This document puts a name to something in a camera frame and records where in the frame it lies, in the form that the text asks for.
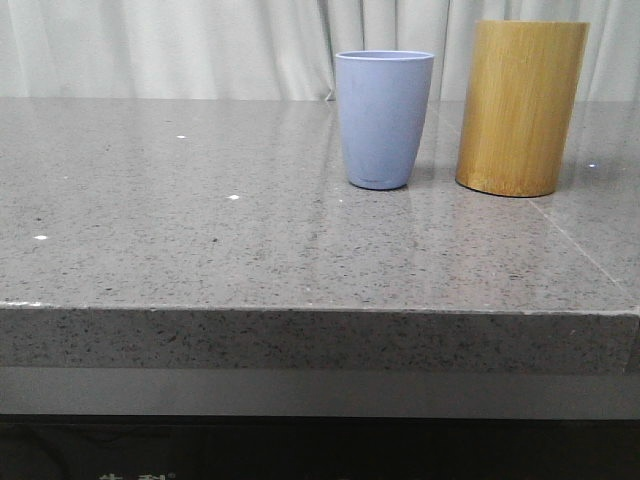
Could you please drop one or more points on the blue plastic cup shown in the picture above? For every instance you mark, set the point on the blue plastic cup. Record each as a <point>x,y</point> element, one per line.
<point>382,98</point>

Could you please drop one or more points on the bamboo cylinder holder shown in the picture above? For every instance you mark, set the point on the bamboo cylinder holder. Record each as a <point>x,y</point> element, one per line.
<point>519,102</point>

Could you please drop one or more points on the white curtain backdrop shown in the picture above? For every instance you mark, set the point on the white curtain backdrop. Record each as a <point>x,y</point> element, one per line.
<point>278,50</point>

